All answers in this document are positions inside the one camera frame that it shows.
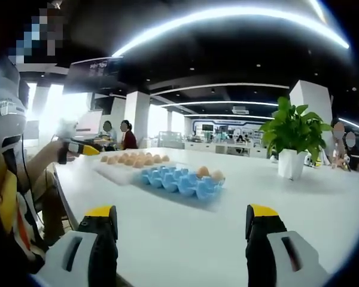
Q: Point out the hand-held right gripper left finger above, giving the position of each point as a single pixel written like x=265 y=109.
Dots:
x=101 y=239

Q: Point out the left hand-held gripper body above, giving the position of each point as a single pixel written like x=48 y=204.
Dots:
x=68 y=128

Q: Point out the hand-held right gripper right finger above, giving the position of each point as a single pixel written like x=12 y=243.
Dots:
x=260 y=239

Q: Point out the cluster of brown eggs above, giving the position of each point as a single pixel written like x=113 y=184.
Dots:
x=128 y=161

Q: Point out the single brown egg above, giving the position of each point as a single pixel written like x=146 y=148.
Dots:
x=217 y=175
x=203 y=171

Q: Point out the blue egg tray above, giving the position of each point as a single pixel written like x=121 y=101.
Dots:
x=167 y=179

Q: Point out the white foam holder tray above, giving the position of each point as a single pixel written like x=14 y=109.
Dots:
x=116 y=172

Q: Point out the person's left hand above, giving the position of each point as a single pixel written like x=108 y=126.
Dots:
x=53 y=152

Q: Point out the white framed monitor screen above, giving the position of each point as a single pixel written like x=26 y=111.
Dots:
x=91 y=121

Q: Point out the white square pillar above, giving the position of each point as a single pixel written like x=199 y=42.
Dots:
x=137 y=119
x=314 y=95

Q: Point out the dark hanging ceiling screen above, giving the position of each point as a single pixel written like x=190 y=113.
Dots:
x=89 y=74

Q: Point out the person's white clothing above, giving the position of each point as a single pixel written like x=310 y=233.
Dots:
x=6 y=125

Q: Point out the white table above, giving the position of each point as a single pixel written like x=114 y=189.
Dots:
x=182 y=239

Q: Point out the orange white striped cloth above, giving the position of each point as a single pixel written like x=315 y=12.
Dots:
x=24 y=230

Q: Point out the green plant in white pot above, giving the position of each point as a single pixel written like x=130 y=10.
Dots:
x=291 y=164

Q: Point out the small white object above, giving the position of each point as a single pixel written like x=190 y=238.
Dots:
x=274 y=159

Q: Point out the glass display case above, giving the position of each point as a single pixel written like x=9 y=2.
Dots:
x=170 y=139

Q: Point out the person's yellow clothing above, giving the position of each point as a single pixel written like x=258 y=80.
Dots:
x=1 y=203

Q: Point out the long white low counter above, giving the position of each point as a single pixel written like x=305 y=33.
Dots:
x=203 y=146

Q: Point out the long thin ceiling light strip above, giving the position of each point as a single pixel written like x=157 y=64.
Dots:
x=221 y=102
x=233 y=115

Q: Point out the ceiling air conditioner unit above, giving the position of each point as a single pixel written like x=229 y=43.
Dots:
x=240 y=110

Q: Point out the straight ceiling light strip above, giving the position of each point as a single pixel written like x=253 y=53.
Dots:
x=351 y=123

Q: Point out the wide curved ceiling light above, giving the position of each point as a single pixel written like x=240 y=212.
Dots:
x=242 y=11

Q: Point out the blue trimmed display wall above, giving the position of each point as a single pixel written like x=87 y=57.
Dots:
x=221 y=131

